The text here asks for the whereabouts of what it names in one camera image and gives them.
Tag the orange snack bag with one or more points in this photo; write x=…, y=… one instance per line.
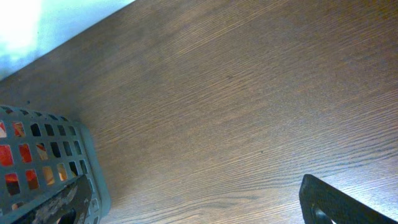
x=54, y=163

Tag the grey plastic basket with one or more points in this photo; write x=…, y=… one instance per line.
x=45, y=127

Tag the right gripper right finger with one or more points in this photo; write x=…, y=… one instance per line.
x=322, y=203

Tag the orange cracker package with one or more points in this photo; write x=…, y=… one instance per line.
x=9, y=160

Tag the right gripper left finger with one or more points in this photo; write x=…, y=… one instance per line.
x=66, y=204

